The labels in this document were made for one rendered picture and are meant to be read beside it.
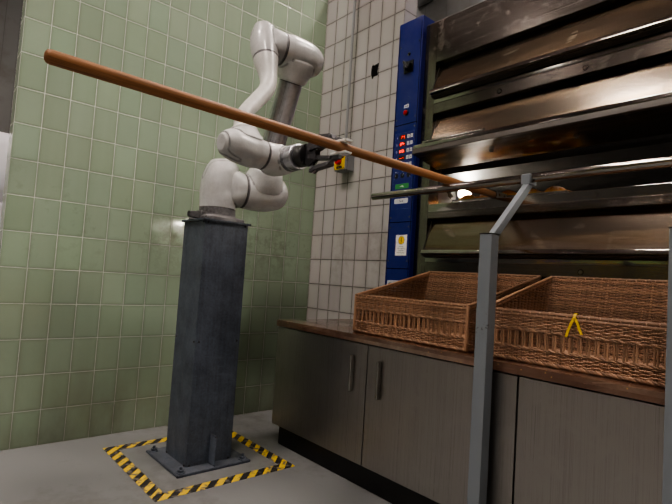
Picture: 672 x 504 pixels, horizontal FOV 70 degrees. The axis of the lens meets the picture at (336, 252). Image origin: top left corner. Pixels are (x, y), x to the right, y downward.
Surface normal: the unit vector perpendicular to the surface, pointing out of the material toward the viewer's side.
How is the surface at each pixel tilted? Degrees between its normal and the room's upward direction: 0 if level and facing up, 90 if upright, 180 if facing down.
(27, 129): 90
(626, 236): 70
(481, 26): 90
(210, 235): 90
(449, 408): 90
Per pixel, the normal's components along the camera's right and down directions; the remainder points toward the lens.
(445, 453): -0.75, -0.08
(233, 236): 0.66, 0.00
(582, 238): -0.69, -0.42
